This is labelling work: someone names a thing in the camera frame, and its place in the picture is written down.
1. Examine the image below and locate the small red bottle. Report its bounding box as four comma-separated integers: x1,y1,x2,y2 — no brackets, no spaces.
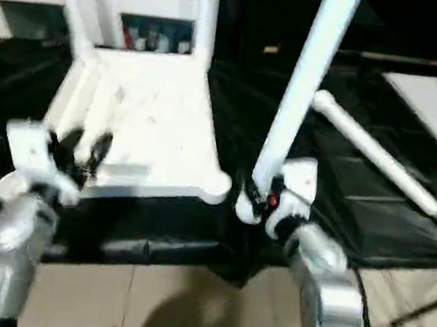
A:
119,28,136,50

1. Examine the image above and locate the black work mat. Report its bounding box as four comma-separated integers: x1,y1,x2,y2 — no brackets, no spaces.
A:
0,24,437,307

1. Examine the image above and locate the black horizontal bar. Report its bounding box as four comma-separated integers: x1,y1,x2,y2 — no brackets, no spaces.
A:
357,50,437,69

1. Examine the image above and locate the white plastic table leg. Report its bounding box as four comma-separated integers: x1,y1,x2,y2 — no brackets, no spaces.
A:
190,0,220,61
43,0,102,64
234,0,364,233
301,89,437,219

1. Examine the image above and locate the dark cabinet with yellow label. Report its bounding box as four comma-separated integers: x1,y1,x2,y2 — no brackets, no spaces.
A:
212,0,437,78

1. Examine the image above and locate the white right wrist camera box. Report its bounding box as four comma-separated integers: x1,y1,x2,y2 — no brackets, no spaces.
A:
261,155,321,244

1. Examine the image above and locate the white plastic table top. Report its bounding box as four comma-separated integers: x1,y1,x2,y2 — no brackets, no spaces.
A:
38,38,247,213

